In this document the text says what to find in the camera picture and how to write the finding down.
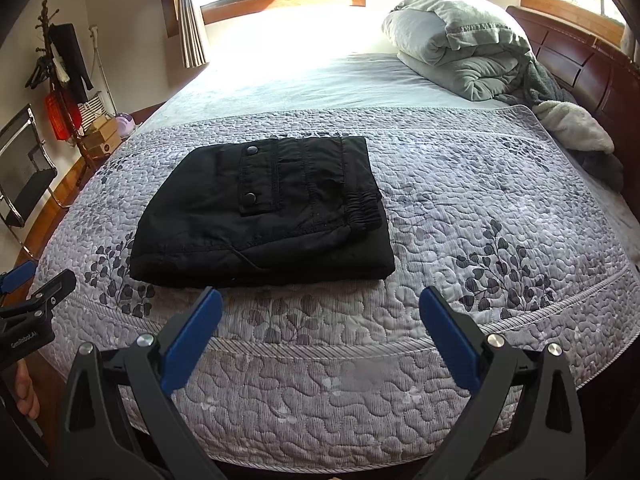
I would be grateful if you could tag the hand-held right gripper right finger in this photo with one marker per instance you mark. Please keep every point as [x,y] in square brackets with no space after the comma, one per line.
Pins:
[450,340]

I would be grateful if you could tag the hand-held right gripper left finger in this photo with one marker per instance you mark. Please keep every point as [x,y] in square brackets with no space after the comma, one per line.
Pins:
[192,340]

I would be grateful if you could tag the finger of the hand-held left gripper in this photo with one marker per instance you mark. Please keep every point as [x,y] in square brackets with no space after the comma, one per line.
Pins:
[50,292]
[17,276]

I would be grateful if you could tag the black padded jacket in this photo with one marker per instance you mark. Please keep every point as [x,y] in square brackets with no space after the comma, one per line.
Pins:
[250,230]

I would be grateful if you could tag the person's left hand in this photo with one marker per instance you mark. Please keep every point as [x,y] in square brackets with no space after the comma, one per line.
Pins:
[27,395]

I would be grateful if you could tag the black mesh office chair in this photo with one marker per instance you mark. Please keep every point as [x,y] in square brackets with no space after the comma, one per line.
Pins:
[30,180]

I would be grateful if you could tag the grey floral quilted bedspread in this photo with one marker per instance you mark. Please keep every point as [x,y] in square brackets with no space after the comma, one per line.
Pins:
[450,220]

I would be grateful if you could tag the large cardboard box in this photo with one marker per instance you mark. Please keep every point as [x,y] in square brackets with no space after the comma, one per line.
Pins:
[102,146]

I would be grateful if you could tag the red mesh bag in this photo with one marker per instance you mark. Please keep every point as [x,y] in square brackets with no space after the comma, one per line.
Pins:
[62,117]

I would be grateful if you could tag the small cardboard box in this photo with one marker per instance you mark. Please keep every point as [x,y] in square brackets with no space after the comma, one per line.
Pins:
[100,126]

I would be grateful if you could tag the purple plastic container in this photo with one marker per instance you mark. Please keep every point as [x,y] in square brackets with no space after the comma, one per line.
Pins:
[125,124]

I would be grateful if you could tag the white slatted basket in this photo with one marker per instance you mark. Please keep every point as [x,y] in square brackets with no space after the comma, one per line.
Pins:
[92,106]

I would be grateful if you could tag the black hanging clothes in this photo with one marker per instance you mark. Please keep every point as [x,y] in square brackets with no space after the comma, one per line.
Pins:
[70,55]

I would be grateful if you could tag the wooden coat rack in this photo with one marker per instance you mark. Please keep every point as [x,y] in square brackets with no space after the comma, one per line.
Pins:
[48,35]

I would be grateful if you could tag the white fleece blanket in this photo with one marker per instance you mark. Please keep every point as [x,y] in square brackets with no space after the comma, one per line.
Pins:
[575,125]

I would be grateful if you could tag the dark grey fleece blanket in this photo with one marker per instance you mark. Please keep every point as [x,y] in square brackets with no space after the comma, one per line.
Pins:
[547,82]

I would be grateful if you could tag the light grey bed sheet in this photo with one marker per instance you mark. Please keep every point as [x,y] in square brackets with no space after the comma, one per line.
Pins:
[300,85]

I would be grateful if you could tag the beige striped curtain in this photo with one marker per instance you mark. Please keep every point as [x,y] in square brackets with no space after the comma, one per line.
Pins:
[190,25]

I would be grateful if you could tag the grey folded comforter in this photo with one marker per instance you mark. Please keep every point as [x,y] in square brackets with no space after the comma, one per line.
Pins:
[450,35]

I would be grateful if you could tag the dark wooden headboard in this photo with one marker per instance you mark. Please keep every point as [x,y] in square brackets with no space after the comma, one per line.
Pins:
[575,55]

